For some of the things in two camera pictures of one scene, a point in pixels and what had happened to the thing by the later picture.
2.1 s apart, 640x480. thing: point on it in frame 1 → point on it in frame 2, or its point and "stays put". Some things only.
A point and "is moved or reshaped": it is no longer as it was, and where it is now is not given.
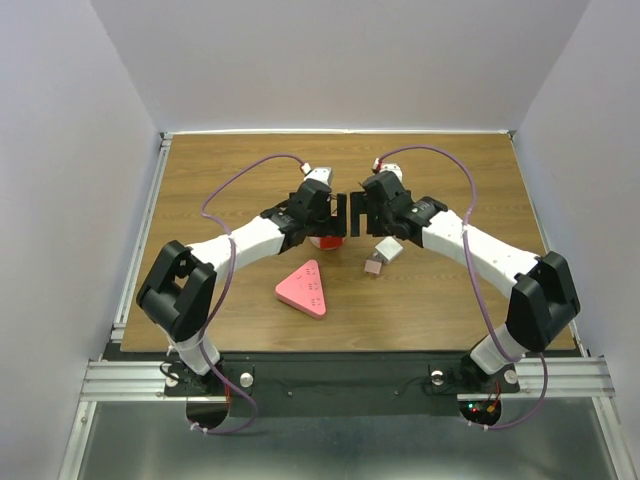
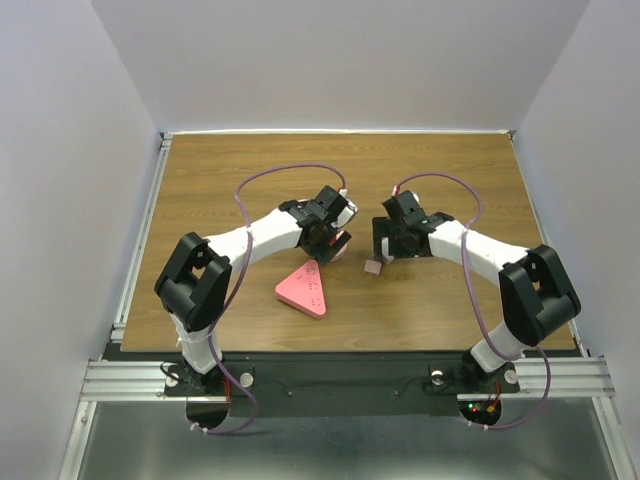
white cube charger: (388, 249) stays put
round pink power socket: (316, 241) is moved or reshaped
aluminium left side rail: (166, 140) stays put
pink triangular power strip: (303, 290) stays put
